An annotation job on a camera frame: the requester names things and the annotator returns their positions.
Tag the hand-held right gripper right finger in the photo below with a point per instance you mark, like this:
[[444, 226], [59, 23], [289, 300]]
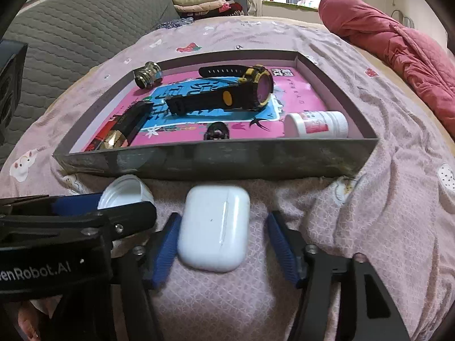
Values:
[[280, 248]]

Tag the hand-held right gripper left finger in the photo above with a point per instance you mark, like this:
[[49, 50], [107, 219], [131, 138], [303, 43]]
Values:
[[167, 252]]

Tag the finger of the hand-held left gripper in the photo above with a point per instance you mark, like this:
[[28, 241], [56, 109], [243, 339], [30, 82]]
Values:
[[74, 203], [135, 216]]

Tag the white bottle cap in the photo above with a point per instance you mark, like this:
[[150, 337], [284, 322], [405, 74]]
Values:
[[122, 190]]

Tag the white earbuds case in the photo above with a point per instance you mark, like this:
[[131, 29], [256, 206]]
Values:
[[213, 227]]

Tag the grey cardboard box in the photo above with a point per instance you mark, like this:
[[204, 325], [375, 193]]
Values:
[[213, 160]]

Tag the red lighter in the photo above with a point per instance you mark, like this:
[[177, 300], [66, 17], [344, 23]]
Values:
[[137, 115]]

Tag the black pearl hair clip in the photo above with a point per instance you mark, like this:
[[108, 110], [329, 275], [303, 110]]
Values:
[[217, 131]]

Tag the white pill bottle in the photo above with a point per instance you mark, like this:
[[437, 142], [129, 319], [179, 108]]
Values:
[[316, 124]]

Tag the metal threaded knob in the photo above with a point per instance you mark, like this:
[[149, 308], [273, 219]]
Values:
[[147, 74]]

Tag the black and yellow watch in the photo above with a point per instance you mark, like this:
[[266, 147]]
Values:
[[256, 88]]

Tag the person's left hand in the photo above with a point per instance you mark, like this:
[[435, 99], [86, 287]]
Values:
[[30, 321]]

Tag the purple printed blanket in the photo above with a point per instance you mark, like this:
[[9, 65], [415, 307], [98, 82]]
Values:
[[391, 202]]

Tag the pink book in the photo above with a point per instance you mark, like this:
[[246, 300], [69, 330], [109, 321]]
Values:
[[302, 92]]

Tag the grey quilted headboard cover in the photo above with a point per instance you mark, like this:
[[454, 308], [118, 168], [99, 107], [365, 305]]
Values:
[[71, 35]]

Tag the blue patterned cloth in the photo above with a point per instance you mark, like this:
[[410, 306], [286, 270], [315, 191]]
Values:
[[174, 23]]

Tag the folded pink blanket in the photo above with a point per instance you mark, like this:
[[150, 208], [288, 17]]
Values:
[[199, 7]]

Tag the red patterned cloth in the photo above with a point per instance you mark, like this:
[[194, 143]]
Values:
[[233, 9]]

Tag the red quilt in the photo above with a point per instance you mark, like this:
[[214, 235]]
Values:
[[408, 49]]

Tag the floral pillow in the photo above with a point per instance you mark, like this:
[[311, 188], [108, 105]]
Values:
[[307, 3]]

